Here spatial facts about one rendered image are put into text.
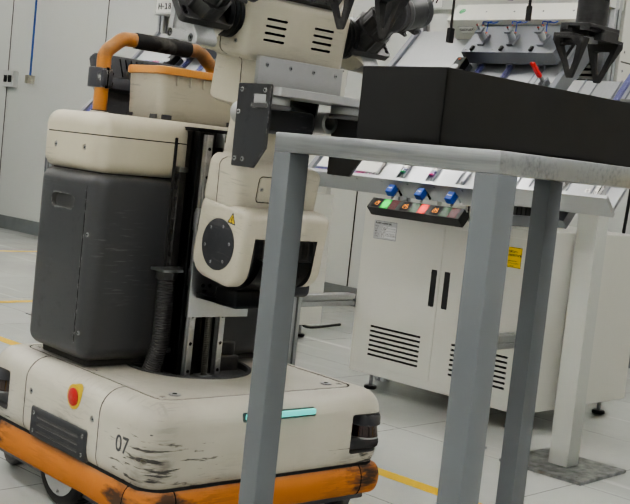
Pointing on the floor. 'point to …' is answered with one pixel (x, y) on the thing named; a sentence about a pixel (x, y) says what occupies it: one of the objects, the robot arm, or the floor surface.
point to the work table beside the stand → (504, 179)
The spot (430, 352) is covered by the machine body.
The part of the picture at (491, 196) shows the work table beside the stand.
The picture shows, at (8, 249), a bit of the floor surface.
